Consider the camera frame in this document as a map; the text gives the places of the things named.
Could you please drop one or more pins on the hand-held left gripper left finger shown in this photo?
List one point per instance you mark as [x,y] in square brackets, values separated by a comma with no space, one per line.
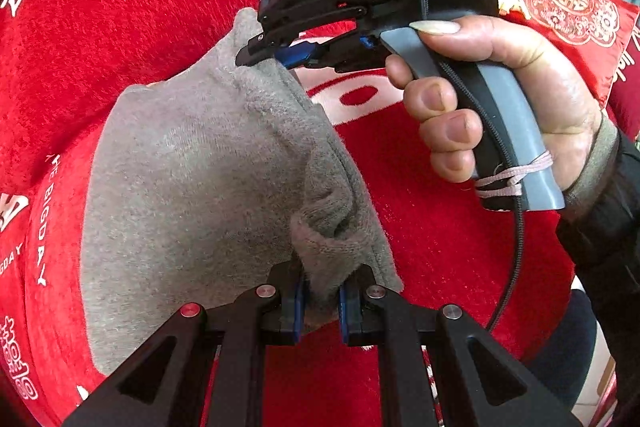
[298,307]

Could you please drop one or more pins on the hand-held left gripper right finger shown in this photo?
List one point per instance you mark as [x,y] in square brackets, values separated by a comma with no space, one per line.
[344,312]

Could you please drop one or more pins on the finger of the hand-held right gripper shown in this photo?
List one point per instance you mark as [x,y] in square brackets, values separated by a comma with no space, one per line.
[350,54]
[295,56]

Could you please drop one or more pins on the grey knit garment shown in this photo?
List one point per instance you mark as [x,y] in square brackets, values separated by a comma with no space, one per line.
[200,182]

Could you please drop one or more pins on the person's right forearm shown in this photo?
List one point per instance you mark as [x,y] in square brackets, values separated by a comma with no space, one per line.
[610,207]

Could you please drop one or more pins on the person's right hand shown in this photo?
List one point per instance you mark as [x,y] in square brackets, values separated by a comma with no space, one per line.
[550,87]

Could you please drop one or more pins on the red printed sofa cover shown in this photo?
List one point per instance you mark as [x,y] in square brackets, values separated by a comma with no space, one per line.
[125,7]

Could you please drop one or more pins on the red embroidered pillow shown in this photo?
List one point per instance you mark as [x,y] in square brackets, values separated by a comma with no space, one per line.
[575,2]

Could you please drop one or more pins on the person's dark trouser leg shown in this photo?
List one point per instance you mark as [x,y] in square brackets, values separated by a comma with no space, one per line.
[565,337]

